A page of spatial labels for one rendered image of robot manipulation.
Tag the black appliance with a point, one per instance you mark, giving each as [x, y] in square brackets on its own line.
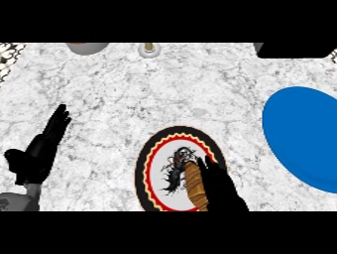
[296, 49]

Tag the brown croissant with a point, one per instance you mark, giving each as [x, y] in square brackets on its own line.
[195, 185]

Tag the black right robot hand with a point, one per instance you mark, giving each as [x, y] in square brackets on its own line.
[220, 188]

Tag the blue plate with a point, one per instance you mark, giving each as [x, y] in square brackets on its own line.
[312, 139]

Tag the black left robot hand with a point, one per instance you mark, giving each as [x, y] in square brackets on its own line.
[39, 155]

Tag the small white bottle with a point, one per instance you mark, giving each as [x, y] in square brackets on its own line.
[148, 50]

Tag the grey bowl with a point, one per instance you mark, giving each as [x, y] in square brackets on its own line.
[86, 48]

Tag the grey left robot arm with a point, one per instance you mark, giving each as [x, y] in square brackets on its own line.
[15, 200]

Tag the black-rimmed patterned plate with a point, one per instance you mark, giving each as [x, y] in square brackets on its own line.
[158, 172]

